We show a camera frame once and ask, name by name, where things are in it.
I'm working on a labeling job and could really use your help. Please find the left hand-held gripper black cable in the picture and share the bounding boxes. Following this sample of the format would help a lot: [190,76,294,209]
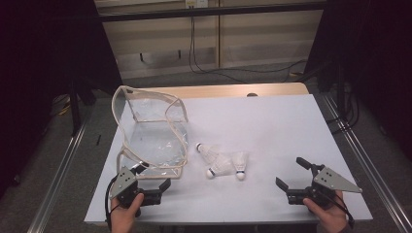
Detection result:
[104,176,120,231]

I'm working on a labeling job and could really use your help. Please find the clear plastic bag beige trim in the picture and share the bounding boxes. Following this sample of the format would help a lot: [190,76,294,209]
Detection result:
[111,85,189,180]

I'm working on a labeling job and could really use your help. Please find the white wall socket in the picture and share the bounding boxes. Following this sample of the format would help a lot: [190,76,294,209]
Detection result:
[185,0,209,9]

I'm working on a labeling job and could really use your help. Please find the hand-held gripper black cable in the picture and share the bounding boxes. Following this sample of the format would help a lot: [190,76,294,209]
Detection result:
[324,190,356,229]
[104,176,120,231]

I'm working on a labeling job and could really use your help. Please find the right hand-held gripper black cable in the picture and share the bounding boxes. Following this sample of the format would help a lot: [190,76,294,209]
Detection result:
[324,190,356,229]

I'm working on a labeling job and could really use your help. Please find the person's right hand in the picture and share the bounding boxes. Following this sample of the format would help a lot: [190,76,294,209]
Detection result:
[302,190,348,233]

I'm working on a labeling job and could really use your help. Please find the yellow and black floor cables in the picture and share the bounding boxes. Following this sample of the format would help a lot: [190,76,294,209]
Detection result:
[50,93,73,117]

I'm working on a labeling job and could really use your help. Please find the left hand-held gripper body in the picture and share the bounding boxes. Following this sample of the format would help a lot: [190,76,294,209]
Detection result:
[109,165,162,218]

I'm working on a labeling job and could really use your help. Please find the black horizontal metal bar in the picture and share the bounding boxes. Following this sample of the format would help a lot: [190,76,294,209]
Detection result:
[98,1,326,23]

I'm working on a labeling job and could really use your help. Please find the aluminium floor rail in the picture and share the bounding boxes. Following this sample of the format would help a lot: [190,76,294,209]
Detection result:
[322,93,412,233]
[27,119,88,233]

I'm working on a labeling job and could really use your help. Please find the white table cover sheet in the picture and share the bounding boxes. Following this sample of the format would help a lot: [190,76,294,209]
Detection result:
[84,94,374,224]

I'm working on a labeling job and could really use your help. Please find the black metal stand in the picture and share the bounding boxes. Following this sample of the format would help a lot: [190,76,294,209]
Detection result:
[69,77,98,137]

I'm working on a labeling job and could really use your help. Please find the black hanging wall cable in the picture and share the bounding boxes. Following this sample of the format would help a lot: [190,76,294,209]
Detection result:
[189,16,307,84]

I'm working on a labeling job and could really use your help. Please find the white feather shuttlecock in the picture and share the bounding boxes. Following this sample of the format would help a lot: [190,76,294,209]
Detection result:
[231,150,250,182]
[195,143,222,164]
[206,154,235,180]

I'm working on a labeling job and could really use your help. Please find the black curtain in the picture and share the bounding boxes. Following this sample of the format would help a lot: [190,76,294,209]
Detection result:
[0,0,123,195]
[304,0,412,159]

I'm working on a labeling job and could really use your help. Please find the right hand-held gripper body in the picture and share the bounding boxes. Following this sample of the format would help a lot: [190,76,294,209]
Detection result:
[286,166,363,208]

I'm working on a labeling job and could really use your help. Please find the person's left hand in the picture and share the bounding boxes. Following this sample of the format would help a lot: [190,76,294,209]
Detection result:
[110,192,145,233]

